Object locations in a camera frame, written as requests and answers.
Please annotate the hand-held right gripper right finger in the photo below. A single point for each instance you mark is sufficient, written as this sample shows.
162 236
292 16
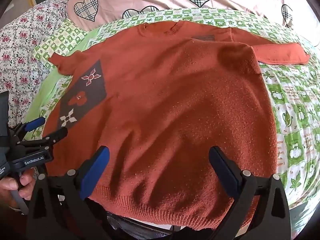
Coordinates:
225 170

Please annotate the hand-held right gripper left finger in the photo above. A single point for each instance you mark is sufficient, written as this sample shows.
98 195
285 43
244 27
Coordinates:
96 172

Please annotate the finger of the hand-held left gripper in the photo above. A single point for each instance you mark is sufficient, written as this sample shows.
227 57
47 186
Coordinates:
37 123
56 135

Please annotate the rust orange knit sweater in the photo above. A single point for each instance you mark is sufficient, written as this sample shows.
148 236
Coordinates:
162 105

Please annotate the person's left hand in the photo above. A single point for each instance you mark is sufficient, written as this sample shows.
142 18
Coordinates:
10 185

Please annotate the floral print quilt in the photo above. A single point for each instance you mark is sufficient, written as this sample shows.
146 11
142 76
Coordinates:
22 55

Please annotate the green patterned blanket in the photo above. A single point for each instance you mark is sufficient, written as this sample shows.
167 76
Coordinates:
287 110

